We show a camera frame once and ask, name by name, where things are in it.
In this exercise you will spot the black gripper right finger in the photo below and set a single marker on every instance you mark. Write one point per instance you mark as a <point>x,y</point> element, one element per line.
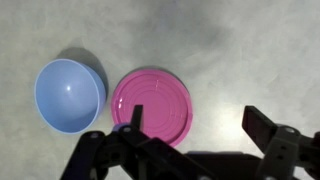
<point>283,150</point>

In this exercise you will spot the blue plastic bowl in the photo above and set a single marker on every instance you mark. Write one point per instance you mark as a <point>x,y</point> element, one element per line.
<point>66,96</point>

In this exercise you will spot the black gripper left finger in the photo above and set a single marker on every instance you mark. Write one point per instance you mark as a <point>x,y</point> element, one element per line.
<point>133,156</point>

